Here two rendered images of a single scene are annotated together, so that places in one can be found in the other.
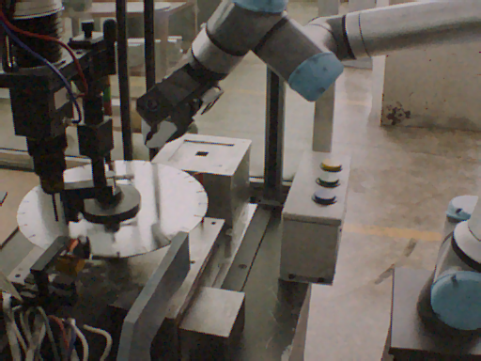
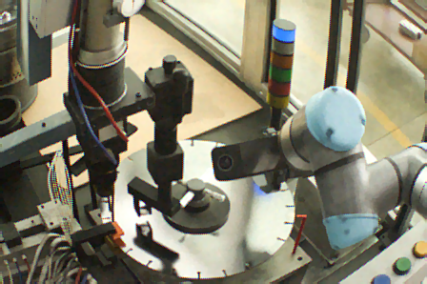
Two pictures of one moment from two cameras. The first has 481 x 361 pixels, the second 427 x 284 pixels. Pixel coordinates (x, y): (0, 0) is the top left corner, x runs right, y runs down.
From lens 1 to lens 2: 0.51 m
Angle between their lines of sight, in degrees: 36
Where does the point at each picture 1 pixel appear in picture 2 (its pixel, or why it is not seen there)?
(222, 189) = not seen: hidden behind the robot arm
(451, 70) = not seen: outside the picture
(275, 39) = (324, 178)
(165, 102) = (238, 167)
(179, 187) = (271, 225)
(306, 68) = (334, 223)
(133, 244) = (169, 262)
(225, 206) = not seen: hidden behind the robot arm
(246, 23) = (310, 145)
